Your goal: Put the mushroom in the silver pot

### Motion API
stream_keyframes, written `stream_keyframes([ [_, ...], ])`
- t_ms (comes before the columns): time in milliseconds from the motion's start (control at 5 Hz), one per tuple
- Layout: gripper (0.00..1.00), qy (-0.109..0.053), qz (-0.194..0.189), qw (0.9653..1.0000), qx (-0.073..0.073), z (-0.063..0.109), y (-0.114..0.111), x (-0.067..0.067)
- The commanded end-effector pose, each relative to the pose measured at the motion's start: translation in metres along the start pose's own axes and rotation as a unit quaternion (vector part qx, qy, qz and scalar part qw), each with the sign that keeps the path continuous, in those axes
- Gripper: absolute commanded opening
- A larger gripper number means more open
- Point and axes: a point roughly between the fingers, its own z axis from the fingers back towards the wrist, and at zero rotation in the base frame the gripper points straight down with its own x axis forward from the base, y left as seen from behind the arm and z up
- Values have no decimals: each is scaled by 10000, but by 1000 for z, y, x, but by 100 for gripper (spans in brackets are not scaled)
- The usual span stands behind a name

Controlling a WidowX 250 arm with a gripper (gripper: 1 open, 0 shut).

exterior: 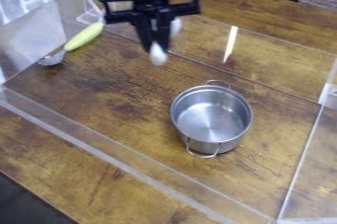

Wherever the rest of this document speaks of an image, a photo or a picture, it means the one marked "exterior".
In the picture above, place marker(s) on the spoon with green handle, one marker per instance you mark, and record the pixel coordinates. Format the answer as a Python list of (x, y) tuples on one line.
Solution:
[(81, 39)]

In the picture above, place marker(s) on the white plush mushroom red cap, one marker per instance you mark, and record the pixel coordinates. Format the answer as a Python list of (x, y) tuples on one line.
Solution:
[(158, 56)]

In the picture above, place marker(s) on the silver steel pot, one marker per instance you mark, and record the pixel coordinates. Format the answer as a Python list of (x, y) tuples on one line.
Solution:
[(212, 116)]

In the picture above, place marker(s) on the clear acrylic triangle bracket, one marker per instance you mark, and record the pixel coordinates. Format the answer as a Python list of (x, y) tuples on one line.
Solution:
[(92, 14)]

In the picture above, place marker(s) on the clear acrylic right wall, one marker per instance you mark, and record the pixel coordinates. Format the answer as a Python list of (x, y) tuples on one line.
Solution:
[(310, 200)]

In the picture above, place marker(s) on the clear acrylic barrier front wall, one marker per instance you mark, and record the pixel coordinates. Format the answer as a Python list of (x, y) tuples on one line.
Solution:
[(208, 200)]

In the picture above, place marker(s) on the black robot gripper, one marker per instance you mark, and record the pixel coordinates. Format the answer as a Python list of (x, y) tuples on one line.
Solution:
[(145, 10)]

